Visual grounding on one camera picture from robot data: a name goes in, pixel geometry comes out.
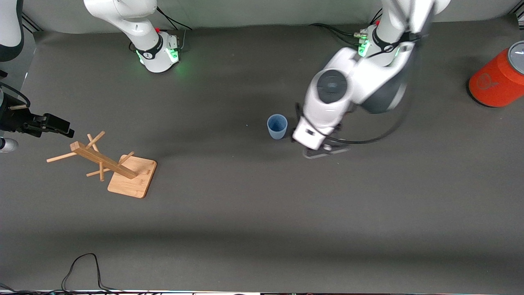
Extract light blue cup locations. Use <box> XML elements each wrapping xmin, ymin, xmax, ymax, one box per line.
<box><xmin>267</xmin><ymin>114</ymin><xmax>288</xmax><ymax>141</ymax></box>

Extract wooden cup rack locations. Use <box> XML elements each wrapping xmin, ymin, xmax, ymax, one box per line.
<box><xmin>45</xmin><ymin>131</ymin><xmax>158</xmax><ymax>199</ymax></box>

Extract dark grey table mat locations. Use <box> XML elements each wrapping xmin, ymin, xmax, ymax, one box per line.
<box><xmin>0</xmin><ymin>14</ymin><xmax>524</xmax><ymax>294</ymax></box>

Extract orange cylindrical can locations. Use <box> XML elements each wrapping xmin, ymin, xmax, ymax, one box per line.
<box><xmin>468</xmin><ymin>41</ymin><xmax>524</xmax><ymax>108</ymax></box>

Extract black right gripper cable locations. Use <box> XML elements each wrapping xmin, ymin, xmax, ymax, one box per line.
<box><xmin>0</xmin><ymin>81</ymin><xmax>32</xmax><ymax>109</ymax></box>

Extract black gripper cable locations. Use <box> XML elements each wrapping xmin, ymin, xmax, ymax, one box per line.
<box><xmin>327</xmin><ymin>25</ymin><xmax>430</xmax><ymax>145</ymax></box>
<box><xmin>0</xmin><ymin>81</ymin><xmax>32</xmax><ymax>109</ymax></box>

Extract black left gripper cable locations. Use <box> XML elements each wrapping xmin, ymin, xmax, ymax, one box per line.
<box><xmin>327</xmin><ymin>25</ymin><xmax>430</xmax><ymax>145</ymax></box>

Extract black left arm base cable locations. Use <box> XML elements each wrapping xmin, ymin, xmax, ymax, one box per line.
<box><xmin>308</xmin><ymin>8</ymin><xmax>383</xmax><ymax>46</ymax></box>

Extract black arm base cable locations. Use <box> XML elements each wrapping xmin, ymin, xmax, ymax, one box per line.
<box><xmin>308</xmin><ymin>8</ymin><xmax>383</xmax><ymax>46</ymax></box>
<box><xmin>129</xmin><ymin>7</ymin><xmax>193</xmax><ymax>53</ymax></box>

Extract black right arm base cable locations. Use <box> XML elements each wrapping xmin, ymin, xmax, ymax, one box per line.
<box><xmin>129</xmin><ymin>7</ymin><xmax>193</xmax><ymax>53</ymax></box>

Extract thin black loose cable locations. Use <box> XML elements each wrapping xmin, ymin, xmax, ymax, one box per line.
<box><xmin>0</xmin><ymin>253</ymin><xmax>136</xmax><ymax>294</ymax></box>

